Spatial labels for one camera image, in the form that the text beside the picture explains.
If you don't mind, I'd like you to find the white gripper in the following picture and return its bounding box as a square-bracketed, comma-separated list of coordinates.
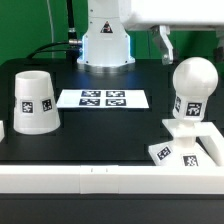
[119, 0, 224, 65]

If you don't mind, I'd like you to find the white lamp bulb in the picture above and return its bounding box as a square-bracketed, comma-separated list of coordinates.
[173, 57, 218, 122]

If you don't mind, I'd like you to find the white lamp base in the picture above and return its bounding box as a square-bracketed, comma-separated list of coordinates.
[147, 119, 224, 167]

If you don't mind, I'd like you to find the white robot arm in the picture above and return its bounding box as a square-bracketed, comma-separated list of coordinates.
[77, 0, 224, 73]

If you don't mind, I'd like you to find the white lamp shade cone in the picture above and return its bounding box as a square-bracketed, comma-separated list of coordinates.
[13, 70, 60, 135]

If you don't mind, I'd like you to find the white right fence bar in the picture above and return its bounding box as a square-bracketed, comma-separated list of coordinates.
[199, 122, 224, 166]

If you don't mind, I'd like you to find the white fence bar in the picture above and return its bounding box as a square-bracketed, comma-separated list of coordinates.
[199, 122, 224, 166]
[0, 165, 224, 195]

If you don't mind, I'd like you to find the white marker sheet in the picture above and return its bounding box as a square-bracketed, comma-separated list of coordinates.
[57, 89, 149, 109]

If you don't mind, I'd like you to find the white left fence block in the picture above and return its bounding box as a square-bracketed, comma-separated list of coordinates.
[0, 121, 5, 142]

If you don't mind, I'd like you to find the white front fence bar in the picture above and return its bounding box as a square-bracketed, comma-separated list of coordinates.
[0, 165, 224, 195]

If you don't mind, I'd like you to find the black cable bundle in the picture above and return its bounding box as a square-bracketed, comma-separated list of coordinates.
[26, 0, 83, 60]

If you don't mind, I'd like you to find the thin white cable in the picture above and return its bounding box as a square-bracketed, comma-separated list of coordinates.
[46, 0, 55, 44]

